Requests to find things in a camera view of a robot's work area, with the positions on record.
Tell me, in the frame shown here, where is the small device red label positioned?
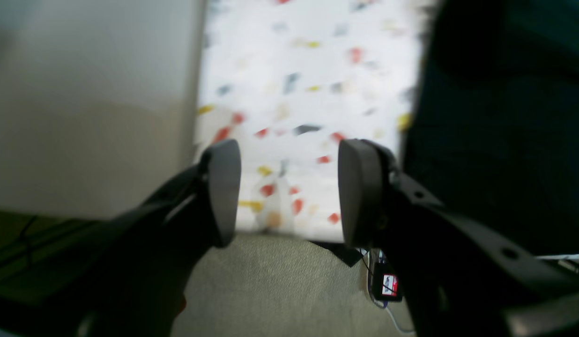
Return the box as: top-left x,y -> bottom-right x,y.
369,262 -> 403,303

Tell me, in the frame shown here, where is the black printed t-shirt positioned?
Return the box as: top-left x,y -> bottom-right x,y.
404,0 -> 579,255

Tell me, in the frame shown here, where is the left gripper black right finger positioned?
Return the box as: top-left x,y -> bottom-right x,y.
337,139 -> 579,337

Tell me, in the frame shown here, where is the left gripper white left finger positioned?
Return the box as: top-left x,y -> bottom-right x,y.
0,139 -> 242,337

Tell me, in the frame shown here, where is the terrazzo pattern tablecloth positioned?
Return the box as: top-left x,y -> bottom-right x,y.
195,0 -> 441,242

